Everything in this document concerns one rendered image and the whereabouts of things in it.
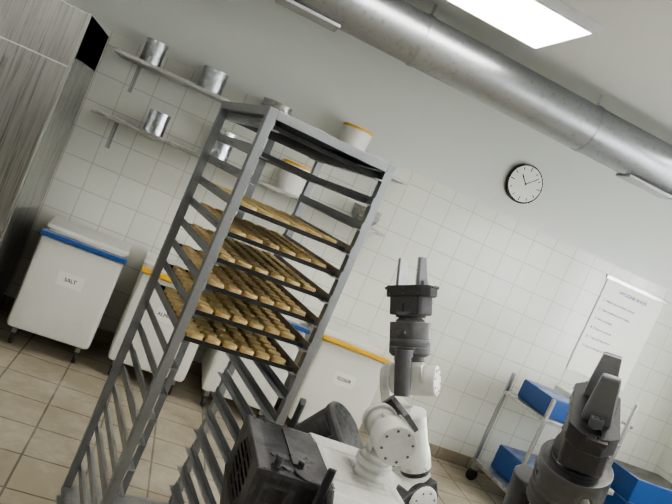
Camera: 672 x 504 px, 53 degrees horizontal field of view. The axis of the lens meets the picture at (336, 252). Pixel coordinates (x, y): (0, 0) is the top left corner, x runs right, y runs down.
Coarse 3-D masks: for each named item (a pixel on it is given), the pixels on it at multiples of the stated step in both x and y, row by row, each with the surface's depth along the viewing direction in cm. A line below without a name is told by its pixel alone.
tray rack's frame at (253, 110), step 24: (216, 120) 259; (288, 120) 206; (336, 144) 214; (312, 168) 280; (384, 168) 223; (192, 192) 261; (240, 216) 273; (168, 240) 262; (120, 360) 266; (168, 384) 278; (96, 408) 267; (216, 408) 287; (144, 432) 279; (72, 480) 270
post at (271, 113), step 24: (264, 120) 204; (264, 144) 205; (240, 192) 206; (216, 240) 206; (192, 288) 208; (192, 312) 209; (168, 360) 210; (144, 408) 210; (120, 456) 213; (120, 480) 213
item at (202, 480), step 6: (192, 444) 289; (186, 450) 286; (192, 450) 287; (192, 456) 283; (198, 456) 279; (192, 462) 277; (198, 462) 276; (198, 468) 274; (198, 474) 270; (204, 474) 267; (198, 480) 265; (204, 480) 265; (204, 486) 262; (210, 486) 258; (204, 492) 258; (210, 492) 256; (204, 498) 253; (210, 498) 254
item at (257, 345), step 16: (176, 304) 243; (192, 320) 233; (208, 320) 246; (192, 336) 216; (208, 336) 220; (224, 336) 228; (240, 336) 238; (256, 336) 250; (256, 352) 228; (272, 352) 235
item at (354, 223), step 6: (294, 198) 278; (300, 198) 279; (306, 198) 274; (306, 204) 265; (312, 204) 266; (318, 204) 261; (318, 210) 253; (324, 210) 254; (330, 210) 250; (336, 210) 245; (330, 216) 242; (336, 216) 244; (342, 216) 239; (348, 216) 235; (342, 222) 232; (348, 222) 234; (354, 222) 230; (360, 222) 226; (354, 228) 223; (360, 228) 224
